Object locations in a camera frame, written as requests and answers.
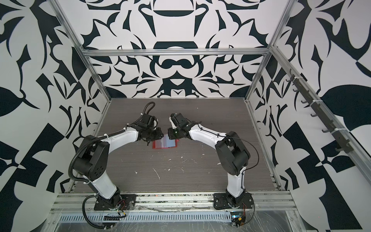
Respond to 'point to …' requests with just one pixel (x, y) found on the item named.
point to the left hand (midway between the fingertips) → (162, 133)
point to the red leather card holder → (164, 142)
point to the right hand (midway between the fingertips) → (169, 131)
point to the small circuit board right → (237, 219)
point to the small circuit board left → (113, 218)
